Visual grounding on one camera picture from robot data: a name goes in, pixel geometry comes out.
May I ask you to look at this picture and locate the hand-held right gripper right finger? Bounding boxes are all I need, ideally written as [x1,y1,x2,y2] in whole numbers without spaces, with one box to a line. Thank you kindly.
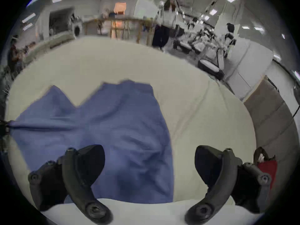
[184,145,272,225]

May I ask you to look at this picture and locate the blue garment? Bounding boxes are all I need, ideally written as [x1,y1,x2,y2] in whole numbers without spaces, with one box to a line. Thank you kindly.
[8,79,174,204]

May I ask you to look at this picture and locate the long wooden table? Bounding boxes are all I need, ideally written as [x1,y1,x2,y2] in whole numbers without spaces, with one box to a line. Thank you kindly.
[82,17,157,46]

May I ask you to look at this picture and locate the white washing machine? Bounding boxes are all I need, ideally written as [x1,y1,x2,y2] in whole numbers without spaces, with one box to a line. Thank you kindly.
[71,22,83,37]

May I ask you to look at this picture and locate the group of robots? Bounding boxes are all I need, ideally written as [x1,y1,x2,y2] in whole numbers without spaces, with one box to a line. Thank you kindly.
[173,20,237,80]

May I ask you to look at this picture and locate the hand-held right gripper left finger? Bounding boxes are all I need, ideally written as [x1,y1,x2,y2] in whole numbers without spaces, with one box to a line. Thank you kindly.
[28,144,114,225]

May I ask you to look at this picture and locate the red bag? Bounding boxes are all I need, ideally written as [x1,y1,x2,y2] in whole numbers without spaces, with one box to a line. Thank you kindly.
[253,147,278,190]

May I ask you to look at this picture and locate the grey-brown padded headboard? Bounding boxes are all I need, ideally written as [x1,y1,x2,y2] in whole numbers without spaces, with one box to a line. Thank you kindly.
[244,75,300,206]

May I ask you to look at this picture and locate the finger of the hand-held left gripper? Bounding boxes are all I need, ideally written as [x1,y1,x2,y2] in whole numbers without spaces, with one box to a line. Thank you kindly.
[0,119,11,136]

